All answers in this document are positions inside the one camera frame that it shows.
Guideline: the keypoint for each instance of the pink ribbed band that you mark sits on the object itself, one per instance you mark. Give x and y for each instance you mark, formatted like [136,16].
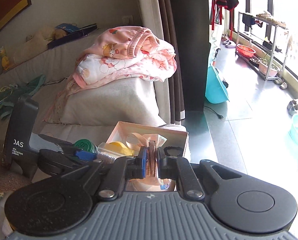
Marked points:
[152,160]

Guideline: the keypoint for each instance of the brown plush toy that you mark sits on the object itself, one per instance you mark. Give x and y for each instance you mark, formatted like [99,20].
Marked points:
[60,33]

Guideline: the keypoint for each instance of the blue book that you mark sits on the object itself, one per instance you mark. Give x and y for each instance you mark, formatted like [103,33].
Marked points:
[66,28]

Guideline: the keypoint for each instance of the clear flower label jar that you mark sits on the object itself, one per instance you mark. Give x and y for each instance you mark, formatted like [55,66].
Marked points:
[106,155]

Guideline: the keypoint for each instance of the metal shoe rack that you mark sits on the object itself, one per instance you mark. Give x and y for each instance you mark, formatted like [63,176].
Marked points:
[276,42]

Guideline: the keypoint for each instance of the yellow plush toy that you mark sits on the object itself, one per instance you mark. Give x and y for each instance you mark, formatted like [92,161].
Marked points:
[5,58]

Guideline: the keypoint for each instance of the dark flat box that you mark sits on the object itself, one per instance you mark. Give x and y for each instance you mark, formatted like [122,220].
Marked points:
[73,36]

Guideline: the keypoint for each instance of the yellow plastic funnel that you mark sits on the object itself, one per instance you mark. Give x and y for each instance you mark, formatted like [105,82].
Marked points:
[118,146]

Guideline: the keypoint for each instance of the red plastic basket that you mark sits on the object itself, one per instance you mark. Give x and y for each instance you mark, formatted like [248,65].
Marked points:
[246,51]

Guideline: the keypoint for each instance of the dark curtain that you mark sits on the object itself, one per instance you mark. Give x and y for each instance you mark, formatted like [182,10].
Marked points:
[189,42]

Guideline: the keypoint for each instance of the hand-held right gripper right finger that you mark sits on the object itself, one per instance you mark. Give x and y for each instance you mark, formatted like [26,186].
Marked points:
[161,160]

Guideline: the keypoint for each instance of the potted plant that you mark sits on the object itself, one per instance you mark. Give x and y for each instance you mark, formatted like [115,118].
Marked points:
[269,68]

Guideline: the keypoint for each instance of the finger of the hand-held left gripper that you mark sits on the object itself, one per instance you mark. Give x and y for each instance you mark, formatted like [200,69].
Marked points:
[85,156]
[56,141]

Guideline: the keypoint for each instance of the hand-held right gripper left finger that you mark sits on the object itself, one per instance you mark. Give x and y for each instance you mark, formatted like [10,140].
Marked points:
[144,158]

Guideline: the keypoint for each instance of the pink lace cloth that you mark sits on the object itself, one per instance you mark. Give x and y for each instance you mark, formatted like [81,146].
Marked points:
[56,102]

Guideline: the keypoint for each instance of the small beige shoes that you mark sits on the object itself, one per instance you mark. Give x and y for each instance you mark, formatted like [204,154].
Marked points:
[281,84]

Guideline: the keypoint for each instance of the pale house slippers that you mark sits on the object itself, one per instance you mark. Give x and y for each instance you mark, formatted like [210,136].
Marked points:
[228,43]

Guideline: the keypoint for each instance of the black shoes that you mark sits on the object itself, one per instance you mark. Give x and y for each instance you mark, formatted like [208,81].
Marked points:
[271,46]

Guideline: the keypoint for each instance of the pink printed pajama top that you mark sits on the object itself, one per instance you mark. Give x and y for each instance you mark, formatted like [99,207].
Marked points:
[124,38]

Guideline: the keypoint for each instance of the pink printed blanket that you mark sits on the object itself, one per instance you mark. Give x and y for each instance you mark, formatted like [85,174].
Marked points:
[139,67]

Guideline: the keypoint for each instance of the green lid glass jar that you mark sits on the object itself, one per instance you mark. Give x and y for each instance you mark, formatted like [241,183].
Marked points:
[85,143]

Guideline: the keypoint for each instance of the beige curtain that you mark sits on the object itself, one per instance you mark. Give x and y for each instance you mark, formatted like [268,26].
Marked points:
[149,10]

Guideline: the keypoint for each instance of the grey shoes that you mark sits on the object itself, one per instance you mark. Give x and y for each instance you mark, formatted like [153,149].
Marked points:
[295,107]

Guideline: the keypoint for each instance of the black trimmed round pad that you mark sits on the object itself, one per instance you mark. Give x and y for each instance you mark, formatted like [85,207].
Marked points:
[174,152]

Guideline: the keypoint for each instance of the pink cardboard box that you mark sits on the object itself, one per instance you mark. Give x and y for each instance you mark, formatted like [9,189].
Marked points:
[179,140]

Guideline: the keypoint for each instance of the teal plastic tub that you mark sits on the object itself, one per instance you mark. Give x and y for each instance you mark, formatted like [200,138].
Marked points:
[215,90]

